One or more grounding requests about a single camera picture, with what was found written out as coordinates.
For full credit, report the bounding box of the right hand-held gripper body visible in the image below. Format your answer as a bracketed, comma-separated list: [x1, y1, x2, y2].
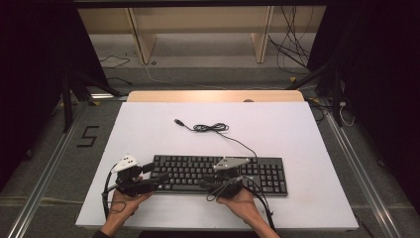
[211, 157, 251, 199]

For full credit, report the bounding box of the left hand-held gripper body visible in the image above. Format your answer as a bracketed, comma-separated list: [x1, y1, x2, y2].
[111, 154, 157, 198]

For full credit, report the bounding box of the black computer keyboard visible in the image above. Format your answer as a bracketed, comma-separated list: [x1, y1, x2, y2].
[150, 154, 289, 198]

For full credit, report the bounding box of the person's left hand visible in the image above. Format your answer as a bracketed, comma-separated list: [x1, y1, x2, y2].
[108, 190, 154, 222]

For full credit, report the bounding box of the person's right hand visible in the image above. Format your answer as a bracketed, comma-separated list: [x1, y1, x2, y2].
[216, 188, 263, 224]

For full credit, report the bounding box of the white table mat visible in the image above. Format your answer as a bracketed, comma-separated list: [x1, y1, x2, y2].
[74, 101, 360, 231]

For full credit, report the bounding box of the black metal stand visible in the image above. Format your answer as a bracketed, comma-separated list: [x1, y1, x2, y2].
[60, 69, 123, 134]
[285, 59, 345, 128]

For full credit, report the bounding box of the black curtain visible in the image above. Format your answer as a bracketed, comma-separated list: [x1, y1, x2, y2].
[0, 0, 111, 193]
[306, 0, 420, 216]

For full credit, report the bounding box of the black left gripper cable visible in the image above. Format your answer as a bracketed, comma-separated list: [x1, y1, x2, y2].
[101, 164, 128, 221]

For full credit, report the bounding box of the black keyboard cable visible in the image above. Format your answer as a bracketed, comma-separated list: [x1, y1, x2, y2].
[173, 118, 259, 159]

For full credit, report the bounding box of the metal floor rail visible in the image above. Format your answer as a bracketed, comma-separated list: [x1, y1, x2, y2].
[321, 102, 403, 238]
[6, 102, 91, 238]

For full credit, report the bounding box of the thin black floor cable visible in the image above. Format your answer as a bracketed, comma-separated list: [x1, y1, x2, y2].
[98, 55, 132, 69]

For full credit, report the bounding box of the short white cable loop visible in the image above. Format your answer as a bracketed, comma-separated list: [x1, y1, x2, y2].
[339, 100, 357, 128]

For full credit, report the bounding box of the hanging black cable bundle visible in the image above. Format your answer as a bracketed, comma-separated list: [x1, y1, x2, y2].
[266, 6, 314, 76]

